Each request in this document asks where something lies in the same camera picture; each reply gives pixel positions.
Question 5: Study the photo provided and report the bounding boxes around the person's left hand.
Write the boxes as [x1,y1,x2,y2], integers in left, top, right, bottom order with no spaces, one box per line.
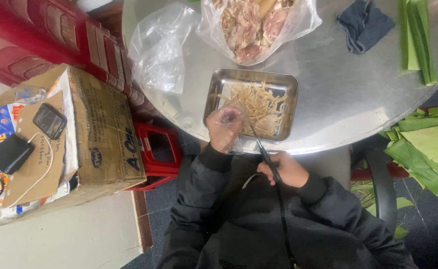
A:
[206,106,246,155]

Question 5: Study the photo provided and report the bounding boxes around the person's right hand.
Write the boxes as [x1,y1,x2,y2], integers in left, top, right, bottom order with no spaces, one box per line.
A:
[256,151,310,188]

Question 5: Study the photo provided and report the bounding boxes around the black scissors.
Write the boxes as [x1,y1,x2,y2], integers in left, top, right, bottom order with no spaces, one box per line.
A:
[249,123,284,185]

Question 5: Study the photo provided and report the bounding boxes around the rectangular metal tray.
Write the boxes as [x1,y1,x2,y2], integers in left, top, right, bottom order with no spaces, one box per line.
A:
[203,68,299,143]

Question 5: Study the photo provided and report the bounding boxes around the heap of pale food strips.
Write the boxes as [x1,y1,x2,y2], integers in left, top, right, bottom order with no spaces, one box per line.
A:
[215,81,290,137]

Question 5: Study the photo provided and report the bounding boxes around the person's black jacket torso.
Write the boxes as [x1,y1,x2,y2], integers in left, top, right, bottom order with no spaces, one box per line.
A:
[157,151,419,269]

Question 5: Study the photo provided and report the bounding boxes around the red plastic stool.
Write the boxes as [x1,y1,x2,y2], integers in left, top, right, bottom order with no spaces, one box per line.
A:
[125,121,184,192]

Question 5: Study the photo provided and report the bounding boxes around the clear bag of raw meat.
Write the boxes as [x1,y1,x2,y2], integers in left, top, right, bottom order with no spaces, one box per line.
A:
[197,0,323,67]

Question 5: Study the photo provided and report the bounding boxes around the empty clear plastic bag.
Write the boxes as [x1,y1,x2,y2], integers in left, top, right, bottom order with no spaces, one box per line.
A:
[128,2,202,95]

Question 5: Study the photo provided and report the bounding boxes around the black chair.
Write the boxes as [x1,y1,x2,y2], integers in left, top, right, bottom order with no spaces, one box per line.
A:
[364,147,398,233]

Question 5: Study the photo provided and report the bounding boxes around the brown cardboard box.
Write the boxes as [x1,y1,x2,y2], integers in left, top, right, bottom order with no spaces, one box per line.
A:
[0,64,147,225]

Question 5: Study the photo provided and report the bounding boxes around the pile of green banana leaves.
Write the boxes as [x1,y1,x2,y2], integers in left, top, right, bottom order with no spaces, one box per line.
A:
[378,105,438,197]

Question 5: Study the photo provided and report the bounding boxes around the dark blue cloth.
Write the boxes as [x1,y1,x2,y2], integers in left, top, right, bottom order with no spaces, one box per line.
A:
[336,0,396,54]

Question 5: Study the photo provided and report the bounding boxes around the black smartphone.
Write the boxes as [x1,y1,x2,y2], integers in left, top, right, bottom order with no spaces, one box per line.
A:
[33,103,68,140]

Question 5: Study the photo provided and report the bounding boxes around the small crumpled clear plastic bag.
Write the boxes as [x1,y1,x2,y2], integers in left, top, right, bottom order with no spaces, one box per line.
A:
[14,87,48,105]

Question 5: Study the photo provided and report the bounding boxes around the folded green leaf strips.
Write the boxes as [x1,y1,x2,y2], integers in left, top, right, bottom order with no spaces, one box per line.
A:
[401,0,438,86]

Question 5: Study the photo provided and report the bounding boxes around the red panelled door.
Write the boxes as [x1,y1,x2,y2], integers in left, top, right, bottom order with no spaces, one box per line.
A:
[0,0,158,121]

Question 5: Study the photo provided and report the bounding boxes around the black power bank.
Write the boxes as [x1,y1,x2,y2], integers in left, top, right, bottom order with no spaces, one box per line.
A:
[0,133,35,175]

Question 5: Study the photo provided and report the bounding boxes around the black neck strap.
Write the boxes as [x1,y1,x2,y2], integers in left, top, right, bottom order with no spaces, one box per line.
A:
[276,184,298,269]

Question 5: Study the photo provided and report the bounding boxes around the white charging cable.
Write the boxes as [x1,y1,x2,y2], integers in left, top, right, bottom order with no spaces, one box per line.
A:
[2,132,55,208]

